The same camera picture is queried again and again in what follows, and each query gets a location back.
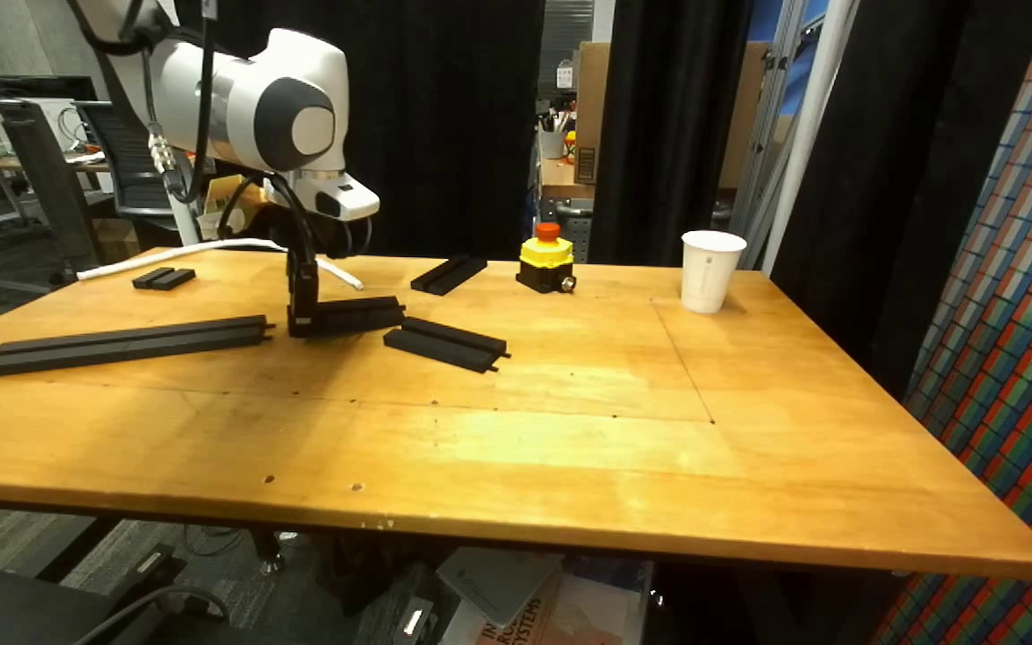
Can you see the long black grooved pad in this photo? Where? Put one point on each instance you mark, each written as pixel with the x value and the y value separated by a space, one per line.
pixel 120 344

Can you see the black curtain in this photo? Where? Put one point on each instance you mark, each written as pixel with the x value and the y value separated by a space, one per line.
pixel 443 112

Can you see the small black pad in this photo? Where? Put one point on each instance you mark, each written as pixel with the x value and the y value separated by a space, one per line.
pixel 164 278

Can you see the white paper cup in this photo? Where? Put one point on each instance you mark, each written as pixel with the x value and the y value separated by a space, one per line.
pixel 707 267

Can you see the colourful patterned panel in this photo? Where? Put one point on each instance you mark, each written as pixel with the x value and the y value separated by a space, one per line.
pixel 974 389

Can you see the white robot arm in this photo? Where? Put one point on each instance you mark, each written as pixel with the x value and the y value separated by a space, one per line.
pixel 277 112

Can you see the flat black pad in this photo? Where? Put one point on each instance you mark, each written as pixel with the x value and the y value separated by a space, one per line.
pixel 449 272

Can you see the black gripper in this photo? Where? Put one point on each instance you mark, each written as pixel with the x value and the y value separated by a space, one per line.
pixel 302 278

